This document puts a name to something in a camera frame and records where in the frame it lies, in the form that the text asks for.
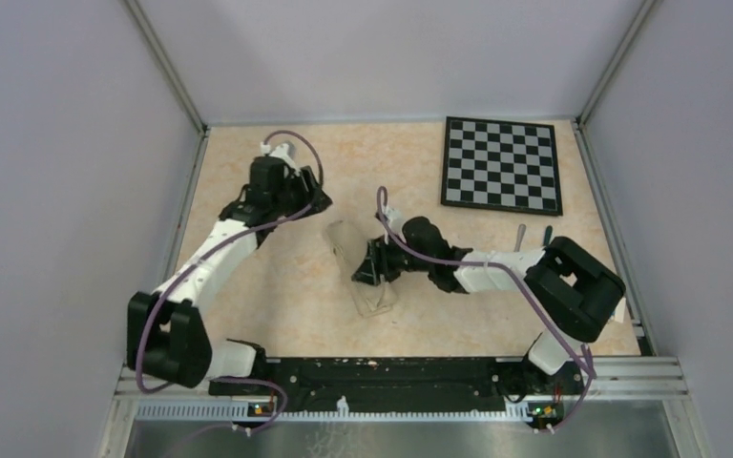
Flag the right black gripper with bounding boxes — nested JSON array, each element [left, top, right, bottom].
[[352, 231, 432, 287]]

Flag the gold spoon green handle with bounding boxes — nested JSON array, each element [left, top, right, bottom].
[[543, 225, 554, 246]]

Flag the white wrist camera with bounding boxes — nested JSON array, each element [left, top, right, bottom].
[[260, 141, 300, 176], [382, 206, 407, 239]]

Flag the black white checkerboard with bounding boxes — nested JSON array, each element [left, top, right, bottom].
[[440, 116, 563, 217]]

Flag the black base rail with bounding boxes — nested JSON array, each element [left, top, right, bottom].
[[208, 357, 582, 413]]

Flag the silver knife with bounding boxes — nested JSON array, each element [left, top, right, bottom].
[[513, 223, 527, 252]]

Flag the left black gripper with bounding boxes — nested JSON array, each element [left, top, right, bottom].
[[272, 165, 332, 221]]

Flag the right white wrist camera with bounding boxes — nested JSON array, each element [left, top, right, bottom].
[[382, 206, 407, 239]]

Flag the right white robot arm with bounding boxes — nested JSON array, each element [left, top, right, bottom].
[[335, 217, 626, 393]]

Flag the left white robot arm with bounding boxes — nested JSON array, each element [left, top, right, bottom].
[[126, 153, 332, 395]]

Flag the colourful toy blocks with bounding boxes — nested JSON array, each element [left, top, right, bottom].
[[611, 298, 627, 323]]

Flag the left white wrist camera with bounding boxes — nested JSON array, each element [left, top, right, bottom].
[[260, 141, 300, 176]]

